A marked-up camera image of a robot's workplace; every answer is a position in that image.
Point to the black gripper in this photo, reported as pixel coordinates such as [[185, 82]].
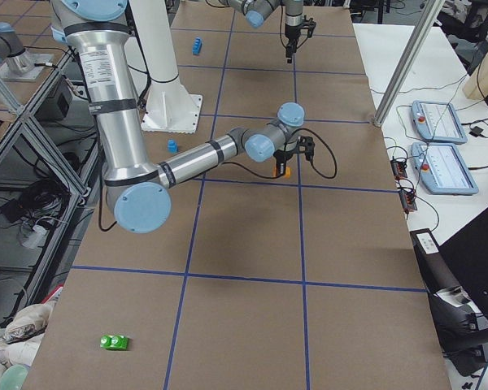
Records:
[[290, 34], [281, 156]]

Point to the orange trapezoid block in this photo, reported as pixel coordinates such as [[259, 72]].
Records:
[[281, 170]]

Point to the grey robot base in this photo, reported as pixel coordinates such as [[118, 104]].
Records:
[[17, 63]]

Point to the long blue studded brick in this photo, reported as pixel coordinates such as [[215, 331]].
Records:
[[197, 46]]

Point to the small blue block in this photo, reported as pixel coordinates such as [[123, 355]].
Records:
[[172, 146]]

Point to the upper orange relay box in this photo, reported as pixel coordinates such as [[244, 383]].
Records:
[[399, 169]]

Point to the orange relay box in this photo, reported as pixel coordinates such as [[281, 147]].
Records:
[[408, 200], [399, 169]]

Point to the lower orange relay box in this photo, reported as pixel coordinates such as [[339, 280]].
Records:
[[408, 200]]

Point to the lower teach pendant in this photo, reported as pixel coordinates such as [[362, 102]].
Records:
[[441, 169]]

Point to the teach pendant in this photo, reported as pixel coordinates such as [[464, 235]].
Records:
[[437, 121], [441, 169]]

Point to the upper teach pendant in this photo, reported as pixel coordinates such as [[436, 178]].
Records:
[[437, 121]]

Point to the white remote box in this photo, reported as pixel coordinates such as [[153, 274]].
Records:
[[427, 242]]

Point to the wooden board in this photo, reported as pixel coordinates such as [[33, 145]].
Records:
[[486, 61]]

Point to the black laptop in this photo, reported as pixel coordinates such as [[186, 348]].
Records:
[[466, 255]]

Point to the green studded brick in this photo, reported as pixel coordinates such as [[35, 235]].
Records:
[[115, 342]]

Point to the black device under laptop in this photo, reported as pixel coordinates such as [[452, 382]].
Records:
[[461, 326]]

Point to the black power adapter floor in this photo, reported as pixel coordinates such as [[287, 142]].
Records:
[[13, 210]]

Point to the crumpled cloth pile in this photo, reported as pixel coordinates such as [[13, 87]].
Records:
[[21, 338]]

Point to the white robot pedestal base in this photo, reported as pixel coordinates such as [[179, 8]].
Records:
[[152, 62]]

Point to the aluminium frame post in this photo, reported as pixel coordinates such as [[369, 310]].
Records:
[[408, 57]]

